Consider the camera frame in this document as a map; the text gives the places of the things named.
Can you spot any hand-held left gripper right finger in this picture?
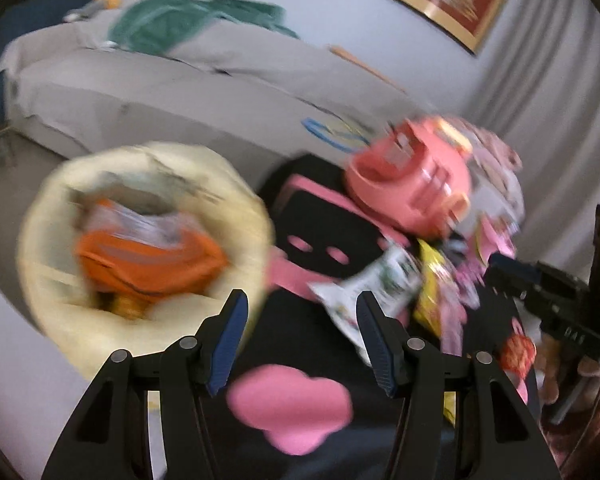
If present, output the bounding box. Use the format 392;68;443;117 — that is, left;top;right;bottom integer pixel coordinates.
356;290;561;480

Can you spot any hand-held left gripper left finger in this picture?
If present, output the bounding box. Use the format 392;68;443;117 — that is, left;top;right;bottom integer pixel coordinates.
42;289;249;480

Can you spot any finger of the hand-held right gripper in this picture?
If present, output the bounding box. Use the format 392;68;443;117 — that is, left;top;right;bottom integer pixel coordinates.
486;252;538;292

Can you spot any white bin with yellow liner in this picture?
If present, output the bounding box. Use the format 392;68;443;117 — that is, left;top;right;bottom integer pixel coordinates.
19;141;277;382

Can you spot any person's right forearm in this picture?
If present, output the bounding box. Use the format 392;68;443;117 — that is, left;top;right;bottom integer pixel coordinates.
540;367;600;480

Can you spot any person's right hand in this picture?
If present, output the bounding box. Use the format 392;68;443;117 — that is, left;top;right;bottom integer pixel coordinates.
535;336;600;406

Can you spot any pink snack wrapper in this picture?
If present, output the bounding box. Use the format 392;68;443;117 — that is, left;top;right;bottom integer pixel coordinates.
442;210;518;356

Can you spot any white snack wrapper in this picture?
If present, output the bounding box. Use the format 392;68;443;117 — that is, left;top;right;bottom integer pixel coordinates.
309;246;425;357

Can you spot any small red orange packet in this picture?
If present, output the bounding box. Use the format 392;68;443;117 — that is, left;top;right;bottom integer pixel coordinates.
500;334;537;377

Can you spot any yellow snack wrapper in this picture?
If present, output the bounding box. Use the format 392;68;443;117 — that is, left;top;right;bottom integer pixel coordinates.
412;239;462;332

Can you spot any pile of pink white packets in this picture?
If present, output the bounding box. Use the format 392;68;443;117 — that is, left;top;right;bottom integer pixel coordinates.
442;117;526;231

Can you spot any orange snack packet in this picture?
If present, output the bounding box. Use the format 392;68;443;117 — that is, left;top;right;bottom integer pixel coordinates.
75;200;230;311

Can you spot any pink toy cash register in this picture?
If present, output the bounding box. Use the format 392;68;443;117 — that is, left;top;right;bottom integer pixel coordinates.
344;116;473;240

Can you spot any black and pink mat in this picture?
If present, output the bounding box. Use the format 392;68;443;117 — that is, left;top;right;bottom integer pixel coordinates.
200;155;541;480

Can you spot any grey curtain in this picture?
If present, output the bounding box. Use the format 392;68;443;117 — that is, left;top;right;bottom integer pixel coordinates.
460;0;600;261

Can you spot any orange stick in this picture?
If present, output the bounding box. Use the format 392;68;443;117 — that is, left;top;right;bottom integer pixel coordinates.
329;45;407;95

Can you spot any green cloth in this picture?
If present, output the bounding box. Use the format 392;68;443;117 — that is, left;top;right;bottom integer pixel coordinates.
107;0;301;56

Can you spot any grey and orange toy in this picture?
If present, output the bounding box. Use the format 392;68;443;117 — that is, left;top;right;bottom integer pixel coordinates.
64;0;122;24

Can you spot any blue cable loop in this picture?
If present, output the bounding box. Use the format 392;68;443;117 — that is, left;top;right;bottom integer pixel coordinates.
301;116;372;154

